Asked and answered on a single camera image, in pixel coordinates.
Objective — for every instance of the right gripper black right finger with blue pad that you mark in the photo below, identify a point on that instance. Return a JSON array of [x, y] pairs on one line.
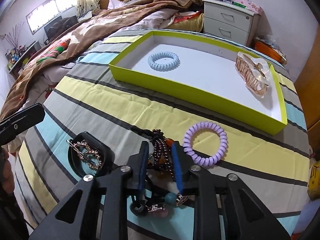
[[224, 207]]

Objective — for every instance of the orange box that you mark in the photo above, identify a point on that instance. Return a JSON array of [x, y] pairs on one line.
[[269, 51]]

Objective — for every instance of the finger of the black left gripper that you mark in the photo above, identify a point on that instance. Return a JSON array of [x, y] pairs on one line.
[[21, 121]]

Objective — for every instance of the pink box on nightstand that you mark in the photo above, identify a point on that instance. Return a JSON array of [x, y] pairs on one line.
[[246, 4]]

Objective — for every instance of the striped cloth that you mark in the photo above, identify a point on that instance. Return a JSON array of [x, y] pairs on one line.
[[88, 98]]

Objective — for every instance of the yellow container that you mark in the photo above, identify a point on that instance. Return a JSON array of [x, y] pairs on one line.
[[314, 181]]

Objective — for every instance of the yellow pillow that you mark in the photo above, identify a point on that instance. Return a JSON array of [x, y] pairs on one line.
[[186, 21]]

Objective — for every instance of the red green wrapped package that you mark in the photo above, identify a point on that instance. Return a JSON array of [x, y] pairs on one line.
[[57, 49]]

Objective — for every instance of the green white shallow tray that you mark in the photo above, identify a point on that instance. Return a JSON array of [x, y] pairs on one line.
[[200, 70]]

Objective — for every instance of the wooden door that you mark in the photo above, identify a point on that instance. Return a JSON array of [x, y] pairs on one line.
[[307, 86]]

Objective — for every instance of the black chair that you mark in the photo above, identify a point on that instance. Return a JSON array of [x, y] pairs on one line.
[[57, 26]]

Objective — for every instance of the grey three-drawer nightstand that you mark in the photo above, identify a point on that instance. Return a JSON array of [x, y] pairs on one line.
[[229, 21]]

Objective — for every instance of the rhinestone gold hair clip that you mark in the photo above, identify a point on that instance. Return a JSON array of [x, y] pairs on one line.
[[86, 154]]

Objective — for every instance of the person's left hand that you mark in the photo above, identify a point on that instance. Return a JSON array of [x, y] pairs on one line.
[[7, 176]]

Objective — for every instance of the brown patterned blanket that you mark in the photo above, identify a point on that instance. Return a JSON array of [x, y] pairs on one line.
[[82, 35]]

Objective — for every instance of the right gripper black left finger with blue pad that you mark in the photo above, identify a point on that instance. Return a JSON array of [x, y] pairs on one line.
[[99, 204]]

